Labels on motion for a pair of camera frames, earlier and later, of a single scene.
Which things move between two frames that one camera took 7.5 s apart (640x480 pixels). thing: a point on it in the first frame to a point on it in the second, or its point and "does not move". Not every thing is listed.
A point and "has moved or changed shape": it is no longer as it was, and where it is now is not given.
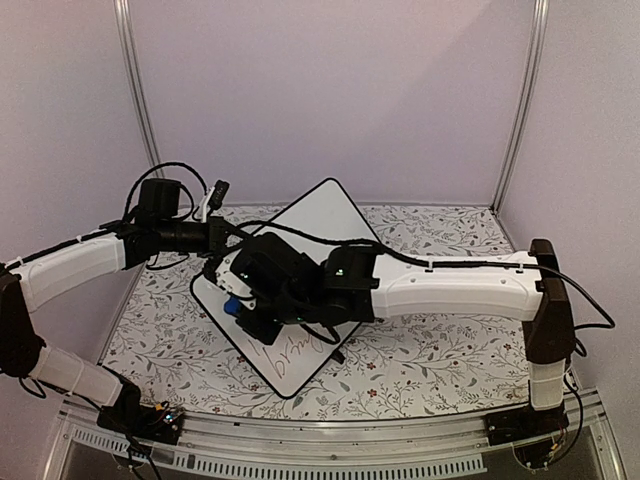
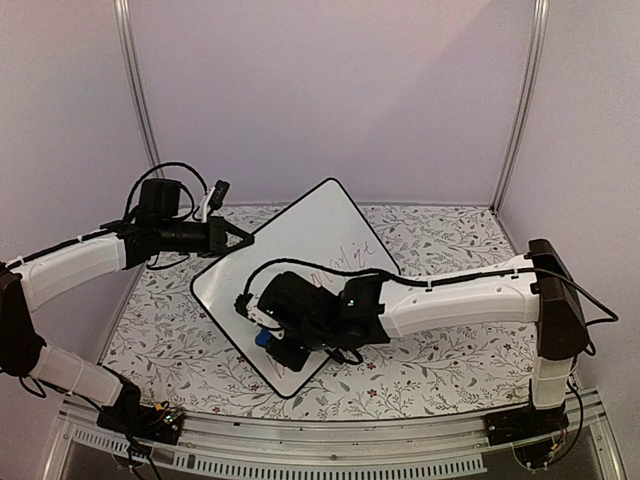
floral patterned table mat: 385,367 does not move
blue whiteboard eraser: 232,306 has moved or changed shape
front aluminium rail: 134,435 does not move
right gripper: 263,332 to 293,360
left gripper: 218,228 does not move
